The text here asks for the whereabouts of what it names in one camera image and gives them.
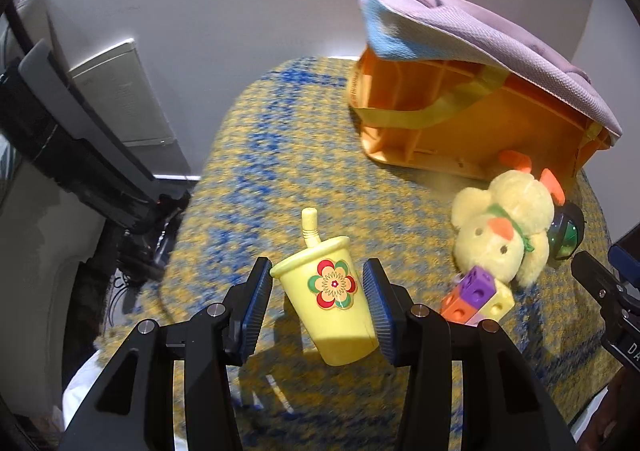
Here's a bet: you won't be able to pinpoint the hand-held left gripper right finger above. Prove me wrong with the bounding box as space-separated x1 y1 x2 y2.
362 258 573 451

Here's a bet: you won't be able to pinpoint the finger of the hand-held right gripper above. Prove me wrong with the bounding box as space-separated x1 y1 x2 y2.
571 251 633 306
609 223 640 278

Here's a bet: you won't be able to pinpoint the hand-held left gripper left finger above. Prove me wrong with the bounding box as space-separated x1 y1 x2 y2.
60 257 275 451

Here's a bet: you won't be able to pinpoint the yellow toy cup with straw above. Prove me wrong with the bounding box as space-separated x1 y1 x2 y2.
270 207 381 367

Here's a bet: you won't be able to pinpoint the dark shiny ball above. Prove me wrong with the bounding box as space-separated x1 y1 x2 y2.
545 203 586 268

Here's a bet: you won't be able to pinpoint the colourful linked toy cubes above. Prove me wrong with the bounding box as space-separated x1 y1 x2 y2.
440 266 516 327

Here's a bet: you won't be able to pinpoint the yellow duck plush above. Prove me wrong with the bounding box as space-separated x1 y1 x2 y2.
452 151 566 289

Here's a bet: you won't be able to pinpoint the yellow blue plaid blanket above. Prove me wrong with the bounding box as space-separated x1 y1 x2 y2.
92 56 613 451

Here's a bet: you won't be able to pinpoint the orange plastic crate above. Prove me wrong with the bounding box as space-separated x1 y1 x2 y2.
347 48 613 182

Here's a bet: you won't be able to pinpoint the white bed sheet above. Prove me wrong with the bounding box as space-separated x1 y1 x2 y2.
60 346 613 451

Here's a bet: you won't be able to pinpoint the grey cream sofa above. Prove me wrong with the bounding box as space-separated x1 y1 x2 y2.
0 0 108 427

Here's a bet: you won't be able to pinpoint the black stick vacuum cleaner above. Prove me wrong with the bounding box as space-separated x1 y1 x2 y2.
0 6 193 282

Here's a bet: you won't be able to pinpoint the pink fabric bag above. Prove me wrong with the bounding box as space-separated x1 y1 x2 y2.
352 0 623 146

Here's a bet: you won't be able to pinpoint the black cables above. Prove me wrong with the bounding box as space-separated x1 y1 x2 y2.
107 258 168 314

